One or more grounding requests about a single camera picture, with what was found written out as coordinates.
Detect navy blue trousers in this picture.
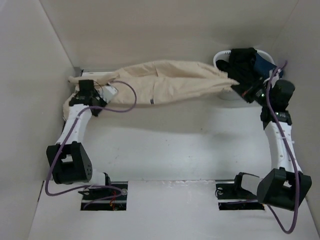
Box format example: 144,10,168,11
253,53,277,80

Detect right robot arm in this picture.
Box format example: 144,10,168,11
231,79,312,211

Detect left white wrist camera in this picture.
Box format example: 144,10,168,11
101,84,119,104

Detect white laundry basket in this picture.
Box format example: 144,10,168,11
212,49,275,101

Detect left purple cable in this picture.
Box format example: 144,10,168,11
44,81,138,210

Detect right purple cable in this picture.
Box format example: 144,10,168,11
266,59,301,235

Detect black trousers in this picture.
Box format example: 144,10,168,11
215,47,262,85

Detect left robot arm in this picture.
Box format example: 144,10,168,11
46,79,118,200

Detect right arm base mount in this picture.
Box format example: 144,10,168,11
215,180,265,211

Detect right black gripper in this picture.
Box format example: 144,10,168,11
230,76,273,108

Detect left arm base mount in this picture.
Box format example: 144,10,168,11
78,181,129,212

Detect beige trousers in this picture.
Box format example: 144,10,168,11
61,59,240,121

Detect purple cable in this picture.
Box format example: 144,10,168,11
44,81,138,210
266,59,301,235

